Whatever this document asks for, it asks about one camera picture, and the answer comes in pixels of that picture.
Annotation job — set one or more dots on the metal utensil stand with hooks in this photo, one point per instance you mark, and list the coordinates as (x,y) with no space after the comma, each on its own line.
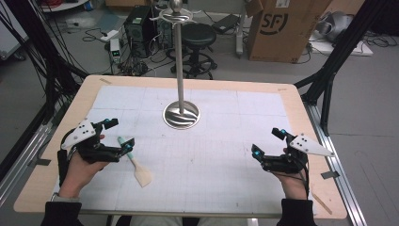
(180,78)

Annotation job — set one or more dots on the aluminium rail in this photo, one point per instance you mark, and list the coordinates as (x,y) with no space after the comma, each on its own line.
(22,160)
(337,163)

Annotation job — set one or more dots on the grey computer tower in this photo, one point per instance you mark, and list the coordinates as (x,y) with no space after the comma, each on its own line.
(163,29)

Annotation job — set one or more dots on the person's right hand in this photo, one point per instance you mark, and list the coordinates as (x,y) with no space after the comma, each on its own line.
(293,186)

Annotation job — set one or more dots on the white board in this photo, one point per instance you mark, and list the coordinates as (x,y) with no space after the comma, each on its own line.
(345,47)

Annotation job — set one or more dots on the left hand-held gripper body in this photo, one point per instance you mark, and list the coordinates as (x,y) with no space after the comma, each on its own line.
(89,150)

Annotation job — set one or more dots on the white power strip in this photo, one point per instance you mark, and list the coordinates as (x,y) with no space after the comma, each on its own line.
(109,35)

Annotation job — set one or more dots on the white grid mat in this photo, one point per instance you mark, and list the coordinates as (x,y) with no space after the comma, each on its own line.
(204,172)

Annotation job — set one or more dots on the person's left hand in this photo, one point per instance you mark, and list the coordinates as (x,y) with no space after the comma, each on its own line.
(77,174)

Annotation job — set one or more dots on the brown tape piece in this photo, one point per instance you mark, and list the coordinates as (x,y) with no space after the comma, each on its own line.
(105,81)

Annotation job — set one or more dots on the black tape piece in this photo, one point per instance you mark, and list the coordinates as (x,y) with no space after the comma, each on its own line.
(42,162)
(330,174)

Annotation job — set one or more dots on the black flat device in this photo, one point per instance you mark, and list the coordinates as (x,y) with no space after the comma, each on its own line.
(226,23)

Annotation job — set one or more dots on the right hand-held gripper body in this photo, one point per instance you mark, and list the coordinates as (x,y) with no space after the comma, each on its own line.
(293,160)

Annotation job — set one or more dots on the black round stool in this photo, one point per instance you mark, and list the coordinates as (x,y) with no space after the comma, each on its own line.
(198,37)

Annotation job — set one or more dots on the black computer tower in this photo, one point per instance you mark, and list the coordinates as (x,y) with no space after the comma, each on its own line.
(139,29)

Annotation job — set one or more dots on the white stand leg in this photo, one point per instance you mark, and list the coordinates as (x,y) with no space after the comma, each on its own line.
(240,31)

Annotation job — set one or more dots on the brown cardboard box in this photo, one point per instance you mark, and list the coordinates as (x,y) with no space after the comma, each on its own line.
(282,34)

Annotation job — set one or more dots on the small white device green display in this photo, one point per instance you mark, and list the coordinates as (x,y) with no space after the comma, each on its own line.
(115,50)

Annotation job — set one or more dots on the silver grey appliance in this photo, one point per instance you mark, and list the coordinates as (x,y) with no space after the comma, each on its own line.
(335,25)

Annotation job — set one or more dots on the grey wristband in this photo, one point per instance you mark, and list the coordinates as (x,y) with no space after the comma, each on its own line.
(64,198)

